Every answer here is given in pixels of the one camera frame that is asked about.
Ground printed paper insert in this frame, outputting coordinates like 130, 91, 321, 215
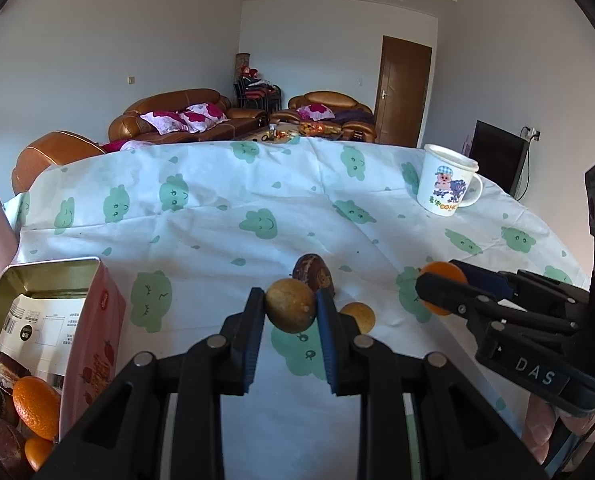
0, 292, 90, 396

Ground pink tin box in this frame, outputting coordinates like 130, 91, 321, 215
0, 256, 128, 480

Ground dark purple passion fruit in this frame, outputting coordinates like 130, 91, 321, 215
290, 254, 336, 301

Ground large orange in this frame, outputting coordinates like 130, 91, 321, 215
12, 376, 61, 441

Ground stacked dark chairs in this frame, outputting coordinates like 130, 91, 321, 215
233, 77, 282, 111

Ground person's right hand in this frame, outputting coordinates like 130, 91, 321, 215
521, 392, 585, 466

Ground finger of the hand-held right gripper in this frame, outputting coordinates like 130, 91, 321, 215
416, 271, 494, 327
450, 259, 517, 302

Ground white cartoon mug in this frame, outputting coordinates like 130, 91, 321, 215
416, 143, 484, 218

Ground brown leather armchair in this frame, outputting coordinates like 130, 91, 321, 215
11, 131, 109, 196

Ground white green cloud tablecloth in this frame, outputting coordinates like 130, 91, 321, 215
2, 137, 593, 480

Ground brown leather three-seat sofa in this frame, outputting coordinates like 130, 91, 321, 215
108, 88, 268, 143

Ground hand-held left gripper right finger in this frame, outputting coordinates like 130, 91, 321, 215
316, 290, 535, 480

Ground brown leather loveseat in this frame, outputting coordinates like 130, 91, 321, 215
270, 91, 377, 143

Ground white magenta floral pillow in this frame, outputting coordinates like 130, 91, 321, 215
140, 110, 190, 135
178, 102, 229, 133

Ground dark purple blanket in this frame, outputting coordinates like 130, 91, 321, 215
335, 110, 375, 129

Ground brown wooden door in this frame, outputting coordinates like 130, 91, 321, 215
376, 35, 433, 148

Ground small orange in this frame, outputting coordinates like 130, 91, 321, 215
24, 435, 55, 472
420, 261, 468, 317

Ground small brown round fruit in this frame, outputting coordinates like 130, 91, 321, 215
340, 302, 377, 334
264, 279, 317, 333

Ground black television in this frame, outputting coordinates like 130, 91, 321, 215
470, 120, 525, 198

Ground cluttered coffee table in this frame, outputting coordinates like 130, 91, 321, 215
234, 122, 348, 144

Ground small pink floral pillow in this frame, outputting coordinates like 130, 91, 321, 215
297, 103, 334, 121

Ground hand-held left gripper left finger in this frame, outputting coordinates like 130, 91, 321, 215
34, 287, 266, 480

